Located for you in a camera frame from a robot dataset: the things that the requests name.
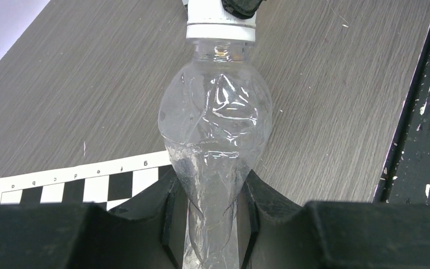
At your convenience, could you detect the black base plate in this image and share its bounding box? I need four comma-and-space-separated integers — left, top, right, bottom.
373, 26, 430, 205

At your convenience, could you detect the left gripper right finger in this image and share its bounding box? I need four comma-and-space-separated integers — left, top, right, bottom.
239, 171, 430, 268

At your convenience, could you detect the black white chessboard mat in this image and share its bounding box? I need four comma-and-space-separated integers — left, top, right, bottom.
0, 151, 171, 210

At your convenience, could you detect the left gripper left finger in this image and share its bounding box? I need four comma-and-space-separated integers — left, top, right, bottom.
0, 169, 180, 268

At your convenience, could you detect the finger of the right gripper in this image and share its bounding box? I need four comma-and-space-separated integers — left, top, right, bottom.
221, 0, 263, 20

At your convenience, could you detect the clear bottle blue cap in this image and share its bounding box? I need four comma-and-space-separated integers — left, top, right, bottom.
158, 23, 273, 268

